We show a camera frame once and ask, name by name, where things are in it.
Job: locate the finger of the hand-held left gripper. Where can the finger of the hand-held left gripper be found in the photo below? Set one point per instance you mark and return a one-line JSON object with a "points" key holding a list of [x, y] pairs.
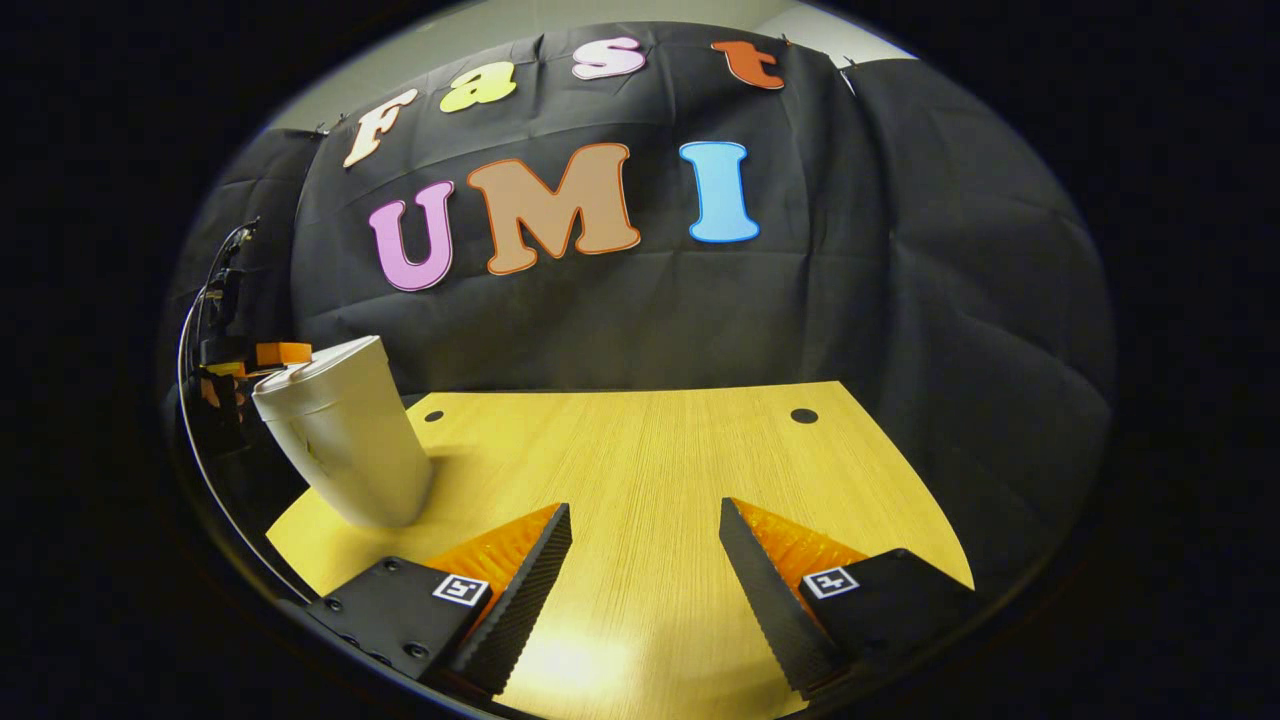
{"points": [[283, 353]]}

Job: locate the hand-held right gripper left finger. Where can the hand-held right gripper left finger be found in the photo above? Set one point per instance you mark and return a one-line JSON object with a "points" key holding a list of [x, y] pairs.
{"points": [[530, 590]]}

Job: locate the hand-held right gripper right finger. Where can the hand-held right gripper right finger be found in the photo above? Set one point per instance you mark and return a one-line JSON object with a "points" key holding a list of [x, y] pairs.
{"points": [[765, 600]]}

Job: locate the white desktop garbage bin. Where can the white desktop garbage bin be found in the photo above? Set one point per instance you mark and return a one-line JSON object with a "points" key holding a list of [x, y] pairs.
{"points": [[350, 440]]}

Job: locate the wooden desktop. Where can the wooden desktop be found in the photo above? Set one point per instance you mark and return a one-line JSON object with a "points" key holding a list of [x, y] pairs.
{"points": [[650, 480]]}

